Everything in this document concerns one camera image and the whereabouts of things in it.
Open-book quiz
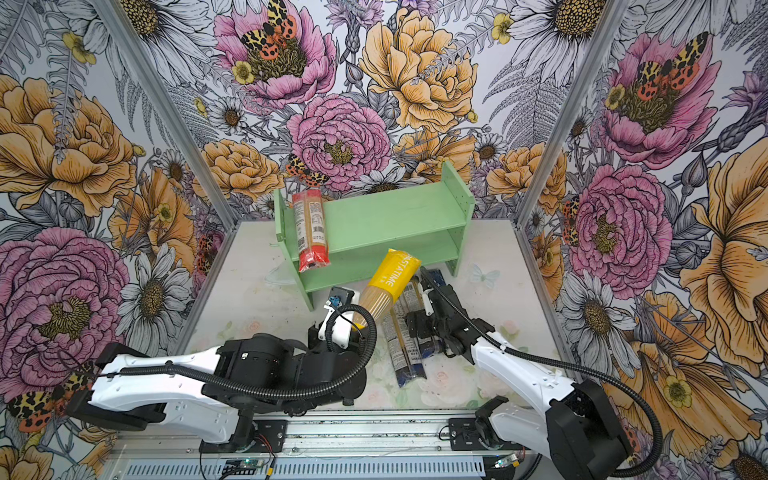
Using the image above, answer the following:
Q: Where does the yellow spaghetti bag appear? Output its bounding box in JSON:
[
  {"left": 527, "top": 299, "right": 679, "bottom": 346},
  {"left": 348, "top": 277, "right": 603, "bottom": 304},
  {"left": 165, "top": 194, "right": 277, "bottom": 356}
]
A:
[{"left": 354, "top": 249, "right": 422, "bottom": 323}]

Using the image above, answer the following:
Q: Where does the red-ended spaghetti bag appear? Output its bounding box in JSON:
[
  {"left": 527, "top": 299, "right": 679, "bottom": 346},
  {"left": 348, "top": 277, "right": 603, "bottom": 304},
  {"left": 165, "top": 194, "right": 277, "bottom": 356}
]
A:
[{"left": 292, "top": 189, "right": 330, "bottom": 273}]

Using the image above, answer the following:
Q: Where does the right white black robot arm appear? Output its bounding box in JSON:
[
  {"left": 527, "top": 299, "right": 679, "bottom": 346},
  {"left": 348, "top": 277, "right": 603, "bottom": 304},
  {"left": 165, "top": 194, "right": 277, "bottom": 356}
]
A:
[{"left": 406, "top": 285, "right": 633, "bottom": 479}]

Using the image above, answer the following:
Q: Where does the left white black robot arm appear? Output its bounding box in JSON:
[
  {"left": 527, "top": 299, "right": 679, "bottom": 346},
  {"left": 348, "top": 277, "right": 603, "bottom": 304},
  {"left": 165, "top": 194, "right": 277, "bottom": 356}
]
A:
[{"left": 65, "top": 328, "right": 377, "bottom": 449}]

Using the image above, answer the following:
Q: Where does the light green wooden shelf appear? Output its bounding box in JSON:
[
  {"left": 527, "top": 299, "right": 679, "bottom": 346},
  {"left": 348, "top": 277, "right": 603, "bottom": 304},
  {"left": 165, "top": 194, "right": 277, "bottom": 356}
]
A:
[{"left": 274, "top": 164, "right": 475, "bottom": 310}]

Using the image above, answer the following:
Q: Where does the blue-ended spaghetti bag, left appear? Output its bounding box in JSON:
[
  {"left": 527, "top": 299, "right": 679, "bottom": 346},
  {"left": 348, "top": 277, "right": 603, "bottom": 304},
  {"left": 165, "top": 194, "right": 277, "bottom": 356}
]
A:
[{"left": 380, "top": 298, "right": 427, "bottom": 388}]

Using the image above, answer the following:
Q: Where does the blue Barilla spaghetti box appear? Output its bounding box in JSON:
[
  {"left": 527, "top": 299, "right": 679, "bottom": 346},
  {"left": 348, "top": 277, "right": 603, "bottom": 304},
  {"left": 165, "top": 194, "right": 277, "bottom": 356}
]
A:
[{"left": 424, "top": 269, "right": 447, "bottom": 293}]

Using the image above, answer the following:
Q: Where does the green circuit board left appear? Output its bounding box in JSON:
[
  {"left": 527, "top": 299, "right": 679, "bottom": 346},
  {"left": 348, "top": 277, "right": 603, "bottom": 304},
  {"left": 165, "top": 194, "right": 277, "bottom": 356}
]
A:
[{"left": 220, "top": 458, "right": 269, "bottom": 479}]

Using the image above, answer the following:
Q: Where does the green circuit board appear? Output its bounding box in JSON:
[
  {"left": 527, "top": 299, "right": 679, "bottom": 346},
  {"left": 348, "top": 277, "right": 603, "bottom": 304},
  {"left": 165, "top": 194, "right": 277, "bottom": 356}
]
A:
[
  {"left": 220, "top": 458, "right": 269, "bottom": 479},
  {"left": 493, "top": 453, "right": 520, "bottom": 469}
]

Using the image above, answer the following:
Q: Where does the green circuit board right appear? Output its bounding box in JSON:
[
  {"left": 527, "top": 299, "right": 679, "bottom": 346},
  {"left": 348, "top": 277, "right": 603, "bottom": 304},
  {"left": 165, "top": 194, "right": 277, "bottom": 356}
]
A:
[{"left": 493, "top": 453, "right": 520, "bottom": 469}]

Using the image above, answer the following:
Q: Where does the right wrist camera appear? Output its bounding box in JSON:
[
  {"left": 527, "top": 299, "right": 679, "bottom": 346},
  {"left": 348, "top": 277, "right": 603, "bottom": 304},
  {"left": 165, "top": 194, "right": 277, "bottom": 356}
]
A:
[{"left": 421, "top": 289, "right": 434, "bottom": 317}]

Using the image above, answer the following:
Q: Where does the right black corrugated cable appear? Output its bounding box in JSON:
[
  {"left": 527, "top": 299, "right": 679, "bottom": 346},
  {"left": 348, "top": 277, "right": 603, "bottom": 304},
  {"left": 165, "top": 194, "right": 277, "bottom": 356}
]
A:
[{"left": 419, "top": 266, "right": 664, "bottom": 478}]

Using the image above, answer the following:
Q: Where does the aluminium mounting rail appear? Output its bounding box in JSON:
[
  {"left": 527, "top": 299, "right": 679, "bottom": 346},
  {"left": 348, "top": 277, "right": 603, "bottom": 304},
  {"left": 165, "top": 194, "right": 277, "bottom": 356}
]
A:
[{"left": 107, "top": 410, "right": 625, "bottom": 460}]

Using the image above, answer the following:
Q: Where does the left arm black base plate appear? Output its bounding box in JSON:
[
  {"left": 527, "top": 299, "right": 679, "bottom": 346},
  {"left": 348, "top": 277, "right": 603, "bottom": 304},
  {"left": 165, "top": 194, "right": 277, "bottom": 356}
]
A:
[{"left": 199, "top": 420, "right": 288, "bottom": 454}]

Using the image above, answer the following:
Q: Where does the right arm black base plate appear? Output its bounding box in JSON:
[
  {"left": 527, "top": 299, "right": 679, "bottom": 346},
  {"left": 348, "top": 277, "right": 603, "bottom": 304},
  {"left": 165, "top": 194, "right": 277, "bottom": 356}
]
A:
[{"left": 447, "top": 418, "right": 523, "bottom": 451}]

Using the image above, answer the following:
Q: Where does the left aluminium corner post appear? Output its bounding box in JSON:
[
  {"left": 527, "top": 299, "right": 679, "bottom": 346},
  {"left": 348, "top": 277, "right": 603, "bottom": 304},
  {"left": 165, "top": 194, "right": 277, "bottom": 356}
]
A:
[{"left": 92, "top": 0, "right": 240, "bottom": 230}]

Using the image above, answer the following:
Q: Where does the aluminium corner post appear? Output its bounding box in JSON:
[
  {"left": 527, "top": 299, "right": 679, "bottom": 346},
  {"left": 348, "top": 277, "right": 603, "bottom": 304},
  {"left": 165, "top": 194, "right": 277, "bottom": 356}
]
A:
[
  {"left": 92, "top": 0, "right": 240, "bottom": 230},
  {"left": 515, "top": 0, "right": 631, "bottom": 228}
]

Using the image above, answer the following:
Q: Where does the right aluminium corner post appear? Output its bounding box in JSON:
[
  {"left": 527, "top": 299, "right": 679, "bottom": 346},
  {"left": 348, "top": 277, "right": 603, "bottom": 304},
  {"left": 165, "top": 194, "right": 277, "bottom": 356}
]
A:
[{"left": 515, "top": 0, "right": 631, "bottom": 228}]

